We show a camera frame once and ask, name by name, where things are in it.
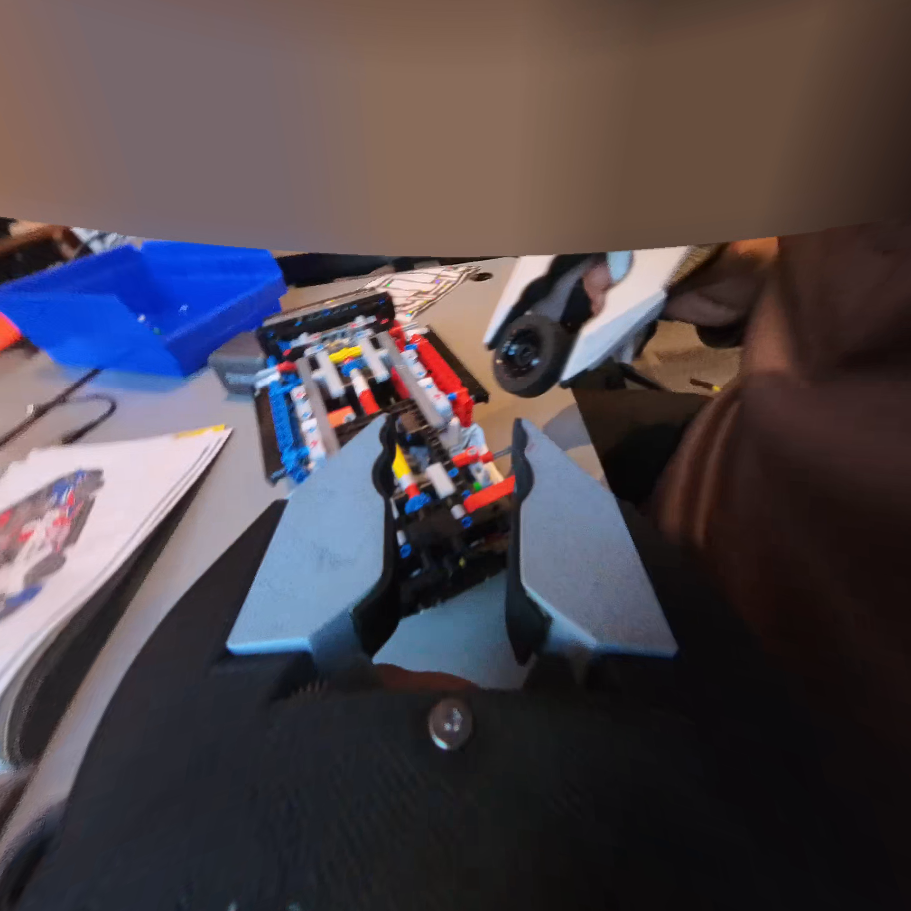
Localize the printed sticker sheet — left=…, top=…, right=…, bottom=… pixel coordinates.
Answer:
left=356, top=263, right=485, bottom=314

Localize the black toy car wheel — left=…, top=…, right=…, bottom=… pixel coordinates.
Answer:
left=491, top=313, right=574, bottom=398

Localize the open instruction booklet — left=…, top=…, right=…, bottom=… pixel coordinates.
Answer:
left=0, top=425, right=234, bottom=766

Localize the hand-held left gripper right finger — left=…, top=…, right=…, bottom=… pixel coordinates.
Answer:
left=504, top=418, right=679, bottom=663

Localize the blue plastic bin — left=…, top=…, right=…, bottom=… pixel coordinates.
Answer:
left=0, top=241, right=288, bottom=377

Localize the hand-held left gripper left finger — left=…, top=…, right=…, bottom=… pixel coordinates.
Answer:
left=226, top=416, right=401, bottom=656

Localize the toy brick car chassis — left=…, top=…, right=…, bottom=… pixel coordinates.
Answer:
left=252, top=290, right=517, bottom=616

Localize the grey desk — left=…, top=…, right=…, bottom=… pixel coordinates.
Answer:
left=0, top=256, right=606, bottom=841

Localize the dark grey power adapter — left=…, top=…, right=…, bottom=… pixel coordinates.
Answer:
left=208, top=331, right=268, bottom=396

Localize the person's right hand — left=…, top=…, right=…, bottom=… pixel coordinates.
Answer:
left=665, top=238, right=780, bottom=334

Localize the black cable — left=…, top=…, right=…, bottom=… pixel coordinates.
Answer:
left=0, top=366, right=118, bottom=449

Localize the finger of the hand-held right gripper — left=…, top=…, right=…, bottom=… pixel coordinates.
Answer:
left=484, top=255, right=563, bottom=350
left=558, top=248, right=695, bottom=389

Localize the person's dark brown clothing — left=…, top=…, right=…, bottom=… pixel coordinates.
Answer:
left=605, top=228, right=911, bottom=911

